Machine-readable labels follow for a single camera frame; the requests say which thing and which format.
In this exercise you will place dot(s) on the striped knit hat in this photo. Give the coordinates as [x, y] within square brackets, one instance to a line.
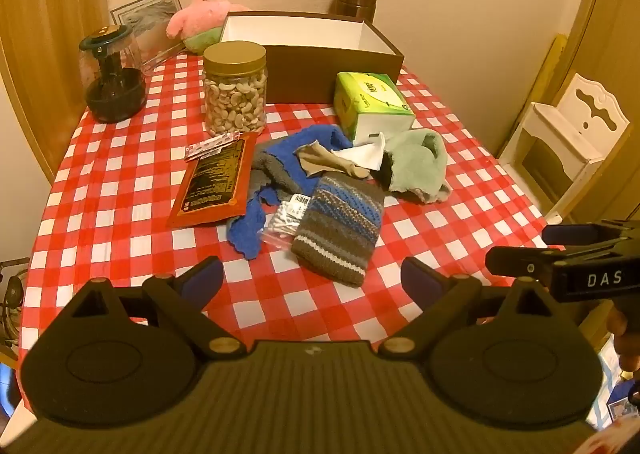
[340, 224]

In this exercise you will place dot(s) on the yellow wooden board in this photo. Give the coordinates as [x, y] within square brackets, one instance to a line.
[547, 69]

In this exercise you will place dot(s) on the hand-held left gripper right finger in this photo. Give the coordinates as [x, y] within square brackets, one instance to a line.
[421, 279]

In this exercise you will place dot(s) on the white blue grid sheet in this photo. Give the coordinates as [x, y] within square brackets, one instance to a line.
[612, 384]

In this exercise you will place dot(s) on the glass food chopper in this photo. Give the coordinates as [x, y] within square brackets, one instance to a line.
[112, 94]

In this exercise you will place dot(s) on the white tissue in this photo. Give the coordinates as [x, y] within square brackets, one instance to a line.
[365, 154]

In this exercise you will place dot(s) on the beige stocking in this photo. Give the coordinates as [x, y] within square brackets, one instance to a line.
[325, 161]

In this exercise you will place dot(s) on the blue cloth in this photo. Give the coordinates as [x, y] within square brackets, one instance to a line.
[287, 159]

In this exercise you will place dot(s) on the green tissue box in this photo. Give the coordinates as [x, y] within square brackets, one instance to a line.
[370, 94]

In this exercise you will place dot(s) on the grey cloth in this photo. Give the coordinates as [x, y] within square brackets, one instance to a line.
[267, 171]

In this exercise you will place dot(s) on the small pink candy packet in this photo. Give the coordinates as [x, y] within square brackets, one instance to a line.
[210, 146]

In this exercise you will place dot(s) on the white wooden chair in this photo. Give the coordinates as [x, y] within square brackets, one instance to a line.
[550, 134]

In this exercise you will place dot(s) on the framed picture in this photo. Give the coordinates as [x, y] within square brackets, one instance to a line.
[150, 19]

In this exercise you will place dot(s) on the red snack packet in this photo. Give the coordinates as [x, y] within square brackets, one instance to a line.
[212, 179]

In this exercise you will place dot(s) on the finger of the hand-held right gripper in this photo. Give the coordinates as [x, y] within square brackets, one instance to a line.
[520, 264]
[565, 234]

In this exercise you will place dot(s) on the red white checkered tablecloth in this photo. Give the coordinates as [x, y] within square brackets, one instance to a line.
[125, 194]

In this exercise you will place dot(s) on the green towel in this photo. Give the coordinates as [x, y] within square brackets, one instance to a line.
[420, 159]

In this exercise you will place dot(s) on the brown cardboard box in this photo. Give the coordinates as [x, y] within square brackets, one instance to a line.
[300, 74]

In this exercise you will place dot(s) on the pink starfish plush toy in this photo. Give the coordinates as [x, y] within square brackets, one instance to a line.
[200, 14]

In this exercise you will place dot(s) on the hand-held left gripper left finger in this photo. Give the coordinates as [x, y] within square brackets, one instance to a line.
[202, 278]

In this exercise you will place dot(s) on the person's right hand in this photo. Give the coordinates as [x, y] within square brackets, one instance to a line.
[625, 329]

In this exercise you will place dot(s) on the bag of cotton swabs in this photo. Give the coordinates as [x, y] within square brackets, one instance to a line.
[282, 226]

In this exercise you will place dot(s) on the clear cashew nut jar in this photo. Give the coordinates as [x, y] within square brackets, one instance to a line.
[235, 99]

